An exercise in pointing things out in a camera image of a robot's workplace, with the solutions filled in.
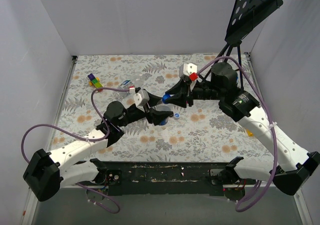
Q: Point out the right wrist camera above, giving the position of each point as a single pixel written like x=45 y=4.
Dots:
x=188 y=72

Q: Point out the black music stand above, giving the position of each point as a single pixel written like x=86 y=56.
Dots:
x=245 y=16

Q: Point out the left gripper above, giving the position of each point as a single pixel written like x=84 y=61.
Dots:
x=149 y=109

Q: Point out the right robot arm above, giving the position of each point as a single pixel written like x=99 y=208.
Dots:
x=294 y=164

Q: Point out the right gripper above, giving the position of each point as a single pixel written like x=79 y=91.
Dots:
x=188 y=94

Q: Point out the black base beam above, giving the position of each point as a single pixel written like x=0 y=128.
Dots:
x=162 y=178

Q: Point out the floral table cloth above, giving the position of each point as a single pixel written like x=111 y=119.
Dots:
x=203 y=133

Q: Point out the multicolour toy brick stack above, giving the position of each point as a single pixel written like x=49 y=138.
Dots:
x=94 y=82

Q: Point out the clear lying bottle silver label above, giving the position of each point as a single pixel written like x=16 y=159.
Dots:
x=137 y=79

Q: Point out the yellow green toy brick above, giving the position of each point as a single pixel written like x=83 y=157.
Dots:
x=250 y=134

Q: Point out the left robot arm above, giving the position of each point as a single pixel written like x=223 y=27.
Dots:
x=48 y=171

